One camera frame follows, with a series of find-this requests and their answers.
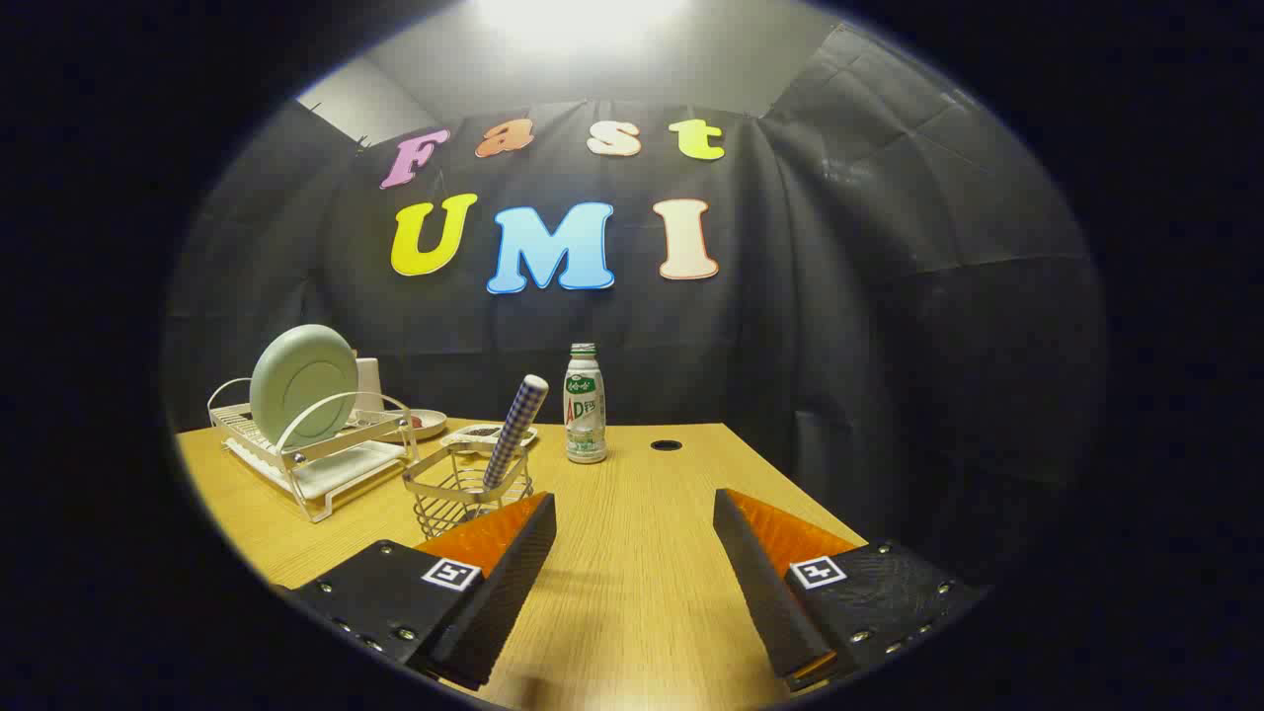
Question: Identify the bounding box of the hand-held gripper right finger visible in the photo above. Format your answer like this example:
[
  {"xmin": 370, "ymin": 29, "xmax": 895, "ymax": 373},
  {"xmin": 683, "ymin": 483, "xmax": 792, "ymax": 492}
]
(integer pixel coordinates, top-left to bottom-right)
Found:
[{"xmin": 713, "ymin": 488, "xmax": 988, "ymax": 692}]

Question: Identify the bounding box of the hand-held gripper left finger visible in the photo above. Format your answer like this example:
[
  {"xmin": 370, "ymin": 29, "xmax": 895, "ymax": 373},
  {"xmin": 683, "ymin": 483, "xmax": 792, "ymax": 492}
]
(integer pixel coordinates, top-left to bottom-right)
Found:
[{"xmin": 281, "ymin": 491, "xmax": 559, "ymax": 692}]

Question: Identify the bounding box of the metal wire basket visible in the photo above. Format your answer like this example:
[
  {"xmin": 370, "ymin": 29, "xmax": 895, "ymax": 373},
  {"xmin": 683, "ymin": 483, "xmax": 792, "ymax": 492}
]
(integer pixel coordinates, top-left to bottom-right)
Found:
[{"xmin": 402, "ymin": 439, "xmax": 535, "ymax": 540}]

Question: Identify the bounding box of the checkered handle spoon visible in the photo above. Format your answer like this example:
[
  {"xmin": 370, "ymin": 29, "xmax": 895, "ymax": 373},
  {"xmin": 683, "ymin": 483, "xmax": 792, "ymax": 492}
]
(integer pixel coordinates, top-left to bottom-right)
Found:
[{"xmin": 481, "ymin": 374, "xmax": 550, "ymax": 492}]

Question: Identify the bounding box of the white wire dish rack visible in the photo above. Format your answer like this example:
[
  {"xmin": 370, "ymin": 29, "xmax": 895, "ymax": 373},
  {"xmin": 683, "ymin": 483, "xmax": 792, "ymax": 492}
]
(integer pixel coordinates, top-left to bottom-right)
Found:
[{"xmin": 207, "ymin": 378, "xmax": 421, "ymax": 522}]

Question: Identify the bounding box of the light green plate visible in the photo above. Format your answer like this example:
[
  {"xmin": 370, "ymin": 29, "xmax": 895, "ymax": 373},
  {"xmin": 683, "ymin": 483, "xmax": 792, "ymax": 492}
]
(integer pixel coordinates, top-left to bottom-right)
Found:
[{"xmin": 249, "ymin": 324, "xmax": 359, "ymax": 450}]

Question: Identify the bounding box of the white divided bean tray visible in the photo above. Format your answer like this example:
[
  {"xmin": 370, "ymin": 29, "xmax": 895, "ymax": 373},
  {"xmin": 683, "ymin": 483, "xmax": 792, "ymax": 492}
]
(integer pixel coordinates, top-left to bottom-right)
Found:
[{"xmin": 440, "ymin": 424, "xmax": 539, "ymax": 450}]

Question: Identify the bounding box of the white green label bottle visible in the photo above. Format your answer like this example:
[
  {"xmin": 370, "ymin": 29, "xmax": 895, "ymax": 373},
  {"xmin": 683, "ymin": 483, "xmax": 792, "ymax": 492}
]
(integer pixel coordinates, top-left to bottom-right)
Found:
[{"xmin": 563, "ymin": 343, "xmax": 608, "ymax": 465}]

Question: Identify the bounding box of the white toaster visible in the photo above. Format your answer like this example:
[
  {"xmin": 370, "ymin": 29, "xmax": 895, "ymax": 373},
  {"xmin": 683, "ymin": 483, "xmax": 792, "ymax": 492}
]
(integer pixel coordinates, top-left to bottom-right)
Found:
[{"xmin": 354, "ymin": 357, "xmax": 386, "ymax": 416}]

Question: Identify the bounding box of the black backdrop cloth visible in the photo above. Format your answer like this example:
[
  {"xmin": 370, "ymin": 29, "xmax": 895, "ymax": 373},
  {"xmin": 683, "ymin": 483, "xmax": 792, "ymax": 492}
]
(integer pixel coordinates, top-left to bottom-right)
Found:
[{"xmin": 163, "ymin": 25, "xmax": 1107, "ymax": 584}]

